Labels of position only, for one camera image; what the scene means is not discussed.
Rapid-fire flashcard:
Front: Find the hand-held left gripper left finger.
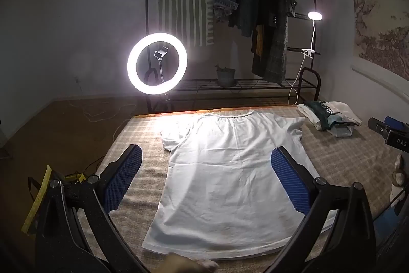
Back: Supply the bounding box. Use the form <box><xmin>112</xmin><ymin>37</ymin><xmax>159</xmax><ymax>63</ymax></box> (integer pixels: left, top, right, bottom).
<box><xmin>35</xmin><ymin>143</ymin><xmax>151</xmax><ymax>273</ymax></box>

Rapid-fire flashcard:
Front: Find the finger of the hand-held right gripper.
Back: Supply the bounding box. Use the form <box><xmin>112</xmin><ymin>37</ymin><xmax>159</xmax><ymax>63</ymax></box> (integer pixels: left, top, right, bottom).
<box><xmin>384</xmin><ymin>116</ymin><xmax>406</xmax><ymax>133</ymax></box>
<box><xmin>367</xmin><ymin>117</ymin><xmax>389</xmax><ymax>137</ymax></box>

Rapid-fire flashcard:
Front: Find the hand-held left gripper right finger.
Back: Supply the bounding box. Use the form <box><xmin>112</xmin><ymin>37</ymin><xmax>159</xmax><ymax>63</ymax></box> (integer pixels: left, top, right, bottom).
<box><xmin>271</xmin><ymin>146</ymin><xmax>378</xmax><ymax>273</ymax></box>

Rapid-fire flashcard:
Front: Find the white t-shirt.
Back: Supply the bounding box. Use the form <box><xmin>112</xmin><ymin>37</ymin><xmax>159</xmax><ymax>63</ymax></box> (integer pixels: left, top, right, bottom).
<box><xmin>141</xmin><ymin>111</ymin><xmax>339</xmax><ymax>261</ymax></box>

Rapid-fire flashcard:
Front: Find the person's right hand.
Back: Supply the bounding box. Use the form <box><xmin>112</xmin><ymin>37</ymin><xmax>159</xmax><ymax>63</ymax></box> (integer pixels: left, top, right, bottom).
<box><xmin>391</xmin><ymin>153</ymin><xmax>409</xmax><ymax>197</ymax></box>

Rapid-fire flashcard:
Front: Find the pale blue folded garment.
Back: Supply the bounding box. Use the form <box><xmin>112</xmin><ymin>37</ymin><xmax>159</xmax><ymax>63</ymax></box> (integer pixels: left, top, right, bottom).
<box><xmin>326</xmin><ymin>101</ymin><xmax>363</xmax><ymax>137</ymax></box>

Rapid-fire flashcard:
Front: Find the dark teal patterned garment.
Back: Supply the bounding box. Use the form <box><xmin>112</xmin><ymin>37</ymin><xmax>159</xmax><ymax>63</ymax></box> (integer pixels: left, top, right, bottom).
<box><xmin>303</xmin><ymin>100</ymin><xmax>337</xmax><ymax>130</ymax></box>

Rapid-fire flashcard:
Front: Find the white folded garment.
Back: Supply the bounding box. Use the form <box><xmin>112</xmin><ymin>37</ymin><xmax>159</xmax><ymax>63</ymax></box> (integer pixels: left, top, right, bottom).
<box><xmin>297</xmin><ymin>103</ymin><xmax>322</xmax><ymax>131</ymax></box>

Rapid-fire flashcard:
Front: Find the yellow measuring strip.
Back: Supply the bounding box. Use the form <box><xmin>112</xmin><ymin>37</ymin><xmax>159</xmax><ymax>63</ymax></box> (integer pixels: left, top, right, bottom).
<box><xmin>21</xmin><ymin>164</ymin><xmax>85</xmax><ymax>233</ymax></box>

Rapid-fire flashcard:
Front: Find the beige cloth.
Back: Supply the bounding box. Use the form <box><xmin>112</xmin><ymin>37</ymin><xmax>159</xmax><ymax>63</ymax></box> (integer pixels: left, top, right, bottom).
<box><xmin>159</xmin><ymin>252</ymin><xmax>220</xmax><ymax>273</ymax></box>

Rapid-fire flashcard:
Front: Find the potted plant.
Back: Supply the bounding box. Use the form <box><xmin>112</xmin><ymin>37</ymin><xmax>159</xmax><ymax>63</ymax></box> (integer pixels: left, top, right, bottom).
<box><xmin>215</xmin><ymin>64</ymin><xmax>237</xmax><ymax>88</ymax></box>

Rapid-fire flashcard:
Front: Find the white clip lamp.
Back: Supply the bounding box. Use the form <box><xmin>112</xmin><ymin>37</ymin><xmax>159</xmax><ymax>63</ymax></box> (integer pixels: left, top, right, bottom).
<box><xmin>302</xmin><ymin>11</ymin><xmax>323</xmax><ymax>58</ymax></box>

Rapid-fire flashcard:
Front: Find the yellow garment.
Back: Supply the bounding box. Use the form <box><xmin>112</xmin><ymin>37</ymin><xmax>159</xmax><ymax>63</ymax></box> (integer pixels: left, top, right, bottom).
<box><xmin>251</xmin><ymin>24</ymin><xmax>264</xmax><ymax>57</ymax></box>

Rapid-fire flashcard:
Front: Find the white floor cable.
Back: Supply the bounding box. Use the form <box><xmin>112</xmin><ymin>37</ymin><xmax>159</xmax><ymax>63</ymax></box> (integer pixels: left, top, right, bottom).
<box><xmin>82</xmin><ymin>103</ymin><xmax>139</xmax><ymax>146</ymax></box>

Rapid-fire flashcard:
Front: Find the dark metal bed frame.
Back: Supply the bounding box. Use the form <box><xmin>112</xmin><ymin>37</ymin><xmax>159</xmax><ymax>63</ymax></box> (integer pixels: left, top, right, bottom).
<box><xmin>299</xmin><ymin>67</ymin><xmax>321</xmax><ymax>102</ymax></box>

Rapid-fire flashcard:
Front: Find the white lamp cable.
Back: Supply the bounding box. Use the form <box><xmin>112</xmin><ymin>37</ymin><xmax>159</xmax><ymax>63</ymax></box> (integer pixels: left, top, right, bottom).
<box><xmin>288</xmin><ymin>56</ymin><xmax>309</xmax><ymax>105</ymax></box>

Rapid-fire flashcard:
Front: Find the landscape wall poster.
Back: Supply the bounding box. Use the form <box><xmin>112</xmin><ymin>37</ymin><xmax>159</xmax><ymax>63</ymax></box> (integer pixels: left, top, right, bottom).
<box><xmin>351</xmin><ymin>0</ymin><xmax>409</xmax><ymax>82</ymax></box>

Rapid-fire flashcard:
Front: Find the ring light on stand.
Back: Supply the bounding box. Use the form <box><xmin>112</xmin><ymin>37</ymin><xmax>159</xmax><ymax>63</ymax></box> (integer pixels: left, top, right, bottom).
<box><xmin>127</xmin><ymin>32</ymin><xmax>188</xmax><ymax>115</ymax></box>

